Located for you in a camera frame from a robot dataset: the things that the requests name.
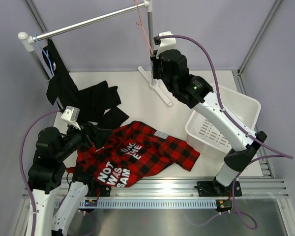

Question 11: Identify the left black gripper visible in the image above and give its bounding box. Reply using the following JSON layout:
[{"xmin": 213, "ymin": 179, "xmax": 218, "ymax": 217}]
[{"xmin": 56, "ymin": 119, "xmax": 113, "ymax": 161}]

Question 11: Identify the red black plaid shirt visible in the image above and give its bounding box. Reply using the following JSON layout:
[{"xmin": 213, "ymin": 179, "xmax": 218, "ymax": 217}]
[{"xmin": 67, "ymin": 121, "xmax": 200, "ymax": 188}]

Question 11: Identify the pink clothes hanger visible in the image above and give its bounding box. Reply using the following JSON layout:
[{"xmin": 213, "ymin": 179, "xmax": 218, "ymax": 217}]
[{"xmin": 133, "ymin": 0, "xmax": 153, "ymax": 56}]

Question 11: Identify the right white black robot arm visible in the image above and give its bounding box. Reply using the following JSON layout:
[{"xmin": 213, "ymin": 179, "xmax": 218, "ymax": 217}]
[{"xmin": 150, "ymin": 49, "xmax": 267, "ymax": 196}]

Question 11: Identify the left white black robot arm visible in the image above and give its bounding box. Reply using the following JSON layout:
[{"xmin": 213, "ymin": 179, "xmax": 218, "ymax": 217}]
[{"xmin": 28, "ymin": 123, "xmax": 112, "ymax": 236}]

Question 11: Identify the white plastic basket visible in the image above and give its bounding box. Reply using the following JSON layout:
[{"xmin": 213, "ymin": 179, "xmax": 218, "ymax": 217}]
[{"xmin": 185, "ymin": 86, "xmax": 261, "ymax": 159}]

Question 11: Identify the silver white clothes rack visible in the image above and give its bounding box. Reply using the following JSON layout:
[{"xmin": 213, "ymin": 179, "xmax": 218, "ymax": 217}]
[{"xmin": 17, "ymin": 0, "xmax": 173, "ymax": 107}]

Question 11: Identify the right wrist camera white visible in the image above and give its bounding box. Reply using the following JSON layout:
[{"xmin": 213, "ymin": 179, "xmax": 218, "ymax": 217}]
[{"xmin": 154, "ymin": 31, "xmax": 177, "ymax": 59}]

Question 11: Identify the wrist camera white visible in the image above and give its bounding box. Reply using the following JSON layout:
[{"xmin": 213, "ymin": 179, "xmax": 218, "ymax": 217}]
[
  {"xmin": 60, "ymin": 106, "xmax": 81, "ymax": 130},
  {"xmin": 154, "ymin": 31, "xmax": 177, "ymax": 59}
]

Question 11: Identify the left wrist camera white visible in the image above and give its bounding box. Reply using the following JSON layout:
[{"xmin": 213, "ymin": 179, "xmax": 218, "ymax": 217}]
[{"xmin": 60, "ymin": 106, "xmax": 81, "ymax": 130}]

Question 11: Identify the aluminium mounting rail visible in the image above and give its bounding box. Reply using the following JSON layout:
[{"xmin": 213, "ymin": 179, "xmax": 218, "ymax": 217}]
[{"xmin": 21, "ymin": 178, "xmax": 290, "ymax": 200}]

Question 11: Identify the slotted cable duct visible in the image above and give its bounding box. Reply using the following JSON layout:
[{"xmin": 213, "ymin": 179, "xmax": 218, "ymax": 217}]
[{"xmin": 54, "ymin": 199, "xmax": 218, "ymax": 209}]

